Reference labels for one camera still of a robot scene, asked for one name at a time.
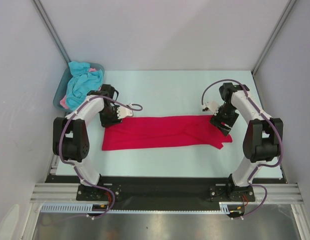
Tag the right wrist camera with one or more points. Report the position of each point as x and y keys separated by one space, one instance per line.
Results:
x=211 y=106

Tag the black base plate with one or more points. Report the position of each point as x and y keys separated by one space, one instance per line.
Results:
x=165 y=193

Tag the red t shirt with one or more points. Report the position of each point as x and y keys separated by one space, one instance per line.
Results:
x=163 y=132

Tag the grey plastic bin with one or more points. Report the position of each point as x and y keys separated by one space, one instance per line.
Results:
x=61 y=90

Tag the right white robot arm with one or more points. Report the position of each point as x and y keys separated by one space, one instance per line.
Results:
x=263 y=138

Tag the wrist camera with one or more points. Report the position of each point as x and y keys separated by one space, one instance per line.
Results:
x=211 y=106
x=124 y=111

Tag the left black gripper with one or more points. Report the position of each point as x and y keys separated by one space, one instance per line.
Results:
x=106 y=122

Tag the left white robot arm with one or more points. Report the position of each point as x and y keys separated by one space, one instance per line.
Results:
x=70 y=137

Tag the cyan t shirt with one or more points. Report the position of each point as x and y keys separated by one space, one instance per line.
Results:
x=80 y=66

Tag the aluminium frame rail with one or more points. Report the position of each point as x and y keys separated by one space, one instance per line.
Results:
x=67 y=193

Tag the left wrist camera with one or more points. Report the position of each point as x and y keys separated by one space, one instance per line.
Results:
x=124 y=111

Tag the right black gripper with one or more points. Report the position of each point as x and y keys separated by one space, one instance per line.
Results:
x=224 y=124

